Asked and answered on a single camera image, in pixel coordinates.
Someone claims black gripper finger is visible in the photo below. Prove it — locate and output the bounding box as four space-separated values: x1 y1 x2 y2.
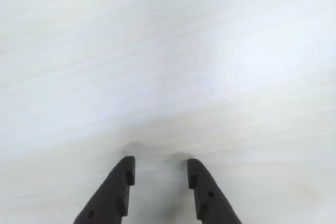
72 155 136 224
187 158 243 224

